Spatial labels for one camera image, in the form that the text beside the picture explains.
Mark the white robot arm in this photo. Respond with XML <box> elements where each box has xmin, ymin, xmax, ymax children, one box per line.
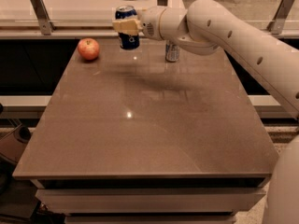
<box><xmin>112</xmin><ymin>0</ymin><xmax>299</xmax><ymax>224</ymax></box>

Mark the dark object at left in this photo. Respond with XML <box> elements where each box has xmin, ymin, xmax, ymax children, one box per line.
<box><xmin>0</xmin><ymin>125</ymin><xmax>31</xmax><ymax>165</ymax></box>

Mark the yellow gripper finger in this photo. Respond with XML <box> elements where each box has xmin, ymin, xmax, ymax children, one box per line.
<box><xmin>112</xmin><ymin>19</ymin><xmax>143</xmax><ymax>35</ymax></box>

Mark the left metal bracket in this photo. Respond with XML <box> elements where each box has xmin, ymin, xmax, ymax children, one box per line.
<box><xmin>30</xmin><ymin>0</ymin><xmax>55</xmax><ymax>35</ymax></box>

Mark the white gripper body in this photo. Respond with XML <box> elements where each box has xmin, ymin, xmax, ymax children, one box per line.
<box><xmin>137</xmin><ymin>6</ymin><xmax>165</xmax><ymax>40</ymax></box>

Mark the red apple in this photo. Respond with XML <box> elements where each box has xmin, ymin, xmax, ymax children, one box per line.
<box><xmin>78</xmin><ymin>38</ymin><xmax>100</xmax><ymax>61</ymax></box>

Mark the grey table drawer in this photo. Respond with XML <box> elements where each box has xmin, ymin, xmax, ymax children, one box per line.
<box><xmin>36</xmin><ymin>188</ymin><xmax>265</xmax><ymax>214</ymax></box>

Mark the silver energy drink can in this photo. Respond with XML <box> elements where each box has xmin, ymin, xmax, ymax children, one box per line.
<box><xmin>165</xmin><ymin>41</ymin><xmax>179</xmax><ymax>63</ymax></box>

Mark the blue pepsi can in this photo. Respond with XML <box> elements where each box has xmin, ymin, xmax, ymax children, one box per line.
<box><xmin>115</xmin><ymin>6</ymin><xmax>139</xmax><ymax>50</ymax></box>

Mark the right metal bracket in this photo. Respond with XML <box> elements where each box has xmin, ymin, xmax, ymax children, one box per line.
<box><xmin>267</xmin><ymin>0</ymin><xmax>295</xmax><ymax>35</ymax></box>

